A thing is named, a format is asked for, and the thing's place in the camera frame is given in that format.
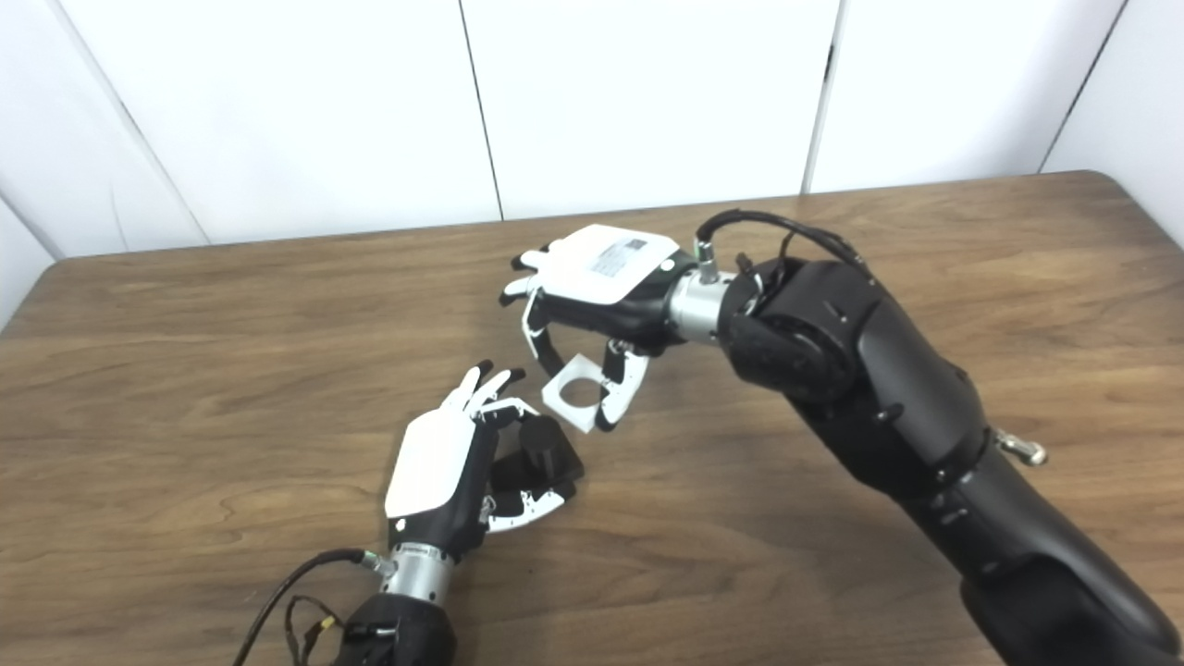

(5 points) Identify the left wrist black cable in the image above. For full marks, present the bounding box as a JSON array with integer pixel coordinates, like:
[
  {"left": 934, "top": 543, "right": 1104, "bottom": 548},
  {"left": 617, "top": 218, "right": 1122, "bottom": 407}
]
[{"left": 231, "top": 549, "right": 394, "bottom": 666}]

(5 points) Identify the white square piece with hole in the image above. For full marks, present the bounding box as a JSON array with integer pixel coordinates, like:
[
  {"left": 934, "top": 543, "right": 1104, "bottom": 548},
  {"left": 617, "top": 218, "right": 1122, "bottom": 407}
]
[{"left": 541, "top": 353, "right": 616, "bottom": 434}]

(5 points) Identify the black peg with square base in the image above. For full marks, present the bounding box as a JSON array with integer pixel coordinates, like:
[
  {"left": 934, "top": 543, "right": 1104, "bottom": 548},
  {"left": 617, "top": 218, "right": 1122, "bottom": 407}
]
[{"left": 490, "top": 413, "right": 586, "bottom": 505}]

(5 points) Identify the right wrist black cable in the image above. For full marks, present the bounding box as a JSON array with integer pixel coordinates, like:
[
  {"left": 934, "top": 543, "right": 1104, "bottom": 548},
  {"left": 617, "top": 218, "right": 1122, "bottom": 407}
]
[{"left": 694, "top": 209, "right": 875, "bottom": 283}]

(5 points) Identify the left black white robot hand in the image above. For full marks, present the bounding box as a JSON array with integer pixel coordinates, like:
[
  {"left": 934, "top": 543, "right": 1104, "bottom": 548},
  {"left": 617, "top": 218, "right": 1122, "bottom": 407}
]
[{"left": 383, "top": 361, "right": 576, "bottom": 562}]

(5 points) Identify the thin wire with yellow tag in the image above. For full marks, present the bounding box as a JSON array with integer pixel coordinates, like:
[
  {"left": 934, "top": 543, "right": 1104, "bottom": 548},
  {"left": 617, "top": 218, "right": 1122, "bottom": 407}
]
[{"left": 285, "top": 597, "right": 345, "bottom": 666}]

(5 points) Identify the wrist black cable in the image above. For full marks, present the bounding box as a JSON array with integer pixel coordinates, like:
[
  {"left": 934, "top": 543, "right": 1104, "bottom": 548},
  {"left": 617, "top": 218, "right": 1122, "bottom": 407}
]
[
  {"left": 694, "top": 209, "right": 875, "bottom": 283},
  {"left": 231, "top": 549, "right": 394, "bottom": 666}
]

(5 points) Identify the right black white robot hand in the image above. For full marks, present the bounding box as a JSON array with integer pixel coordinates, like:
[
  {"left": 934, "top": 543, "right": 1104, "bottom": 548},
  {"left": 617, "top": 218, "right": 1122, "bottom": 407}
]
[{"left": 499, "top": 224, "right": 697, "bottom": 433}]

